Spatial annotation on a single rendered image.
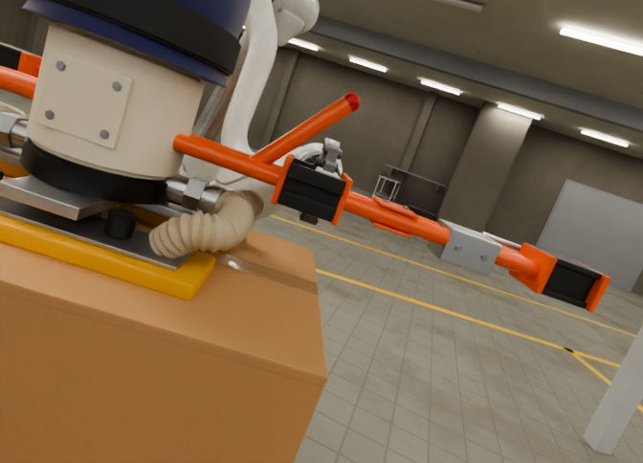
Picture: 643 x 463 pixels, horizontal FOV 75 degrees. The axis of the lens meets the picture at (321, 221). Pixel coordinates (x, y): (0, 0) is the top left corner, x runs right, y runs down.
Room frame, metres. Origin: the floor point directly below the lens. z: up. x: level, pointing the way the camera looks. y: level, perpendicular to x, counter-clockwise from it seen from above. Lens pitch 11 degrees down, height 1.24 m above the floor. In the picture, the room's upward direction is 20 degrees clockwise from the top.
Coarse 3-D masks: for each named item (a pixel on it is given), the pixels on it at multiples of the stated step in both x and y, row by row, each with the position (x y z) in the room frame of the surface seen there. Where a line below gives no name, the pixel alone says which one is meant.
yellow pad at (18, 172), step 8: (8, 168) 0.53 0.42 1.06; (16, 168) 0.54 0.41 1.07; (24, 168) 0.54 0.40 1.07; (16, 176) 0.54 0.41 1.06; (24, 176) 0.54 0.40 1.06; (168, 200) 0.59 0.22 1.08; (120, 208) 0.55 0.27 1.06; (128, 208) 0.55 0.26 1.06; (136, 208) 0.55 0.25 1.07; (144, 216) 0.55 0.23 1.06; (152, 216) 0.55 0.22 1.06; (160, 216) 0.56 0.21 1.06; (160, 224) 0.56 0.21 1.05
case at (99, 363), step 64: (0, 256) 0.33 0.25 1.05; (256, 256) 0.58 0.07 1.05; (0, 320) 0.30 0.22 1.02; (64, 320) 0.31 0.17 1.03; (128, 320) 0.31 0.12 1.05; (192, 320) 0.34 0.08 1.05; (256, 320) 0.39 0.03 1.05; (320, 320) 0.44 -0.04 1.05; (0, 384) 0.30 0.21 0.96; (64, 384) 0.31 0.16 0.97; (128, 384) 0.31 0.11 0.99; (192, 384) 0.32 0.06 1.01; (256, 384) 0.33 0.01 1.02; (320, 384) 0.33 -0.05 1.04; (0, 448) 0.30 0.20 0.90; (64, 448) 0.31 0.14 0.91; (128, 448) 0.32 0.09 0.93; (192, 448) 0.32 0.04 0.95; (256, 448) 0.33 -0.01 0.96
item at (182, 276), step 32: (0, 224) 0.36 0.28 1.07; (32, 224) 0.37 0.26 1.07; (64, 224) 0.39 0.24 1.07; (96, 224) 0.42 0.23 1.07; (128, 224) 0.41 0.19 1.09; (64, 256) 0.36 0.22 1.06; (96, 256) 0.37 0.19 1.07; (128, 256) 0.38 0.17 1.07; (160, 256) 0.40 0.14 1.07; (192, 256) 0.44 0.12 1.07; (160, 288) 0.37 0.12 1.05; (192, 288) 0.38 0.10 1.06
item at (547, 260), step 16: (528, 256) 0.56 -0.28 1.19; (544, 256) 0.53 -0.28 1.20; (560, 256) 0.57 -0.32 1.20; (512, 272) 0.58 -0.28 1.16; (544, 272) 0.52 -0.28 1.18; (560, 272) 0.53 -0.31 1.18; (576, 272) 0.53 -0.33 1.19; (592, 272) 0.53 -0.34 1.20; (544, 288) 0.53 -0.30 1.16; (560, 288) 0.53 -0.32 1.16; (576, 288) 0.53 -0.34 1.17; (592, 288) 0.54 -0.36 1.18; (576, 304) 0.53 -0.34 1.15; (592, 304) 0.52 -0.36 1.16
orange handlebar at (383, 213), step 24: (0, 72) 0.46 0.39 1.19; (24, 96) 0.47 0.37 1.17; (192, 144) 0.48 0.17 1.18; (216, 144) 0.53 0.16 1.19; (240, 168) 0.49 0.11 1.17; (264, 168) 0.49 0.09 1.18; (384, 216) 0.51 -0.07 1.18; (408, 216) 0.52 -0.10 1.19; (432, 240) 0.52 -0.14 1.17; (504, 264) 0.53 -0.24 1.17; (528, 264) 0.53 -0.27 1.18
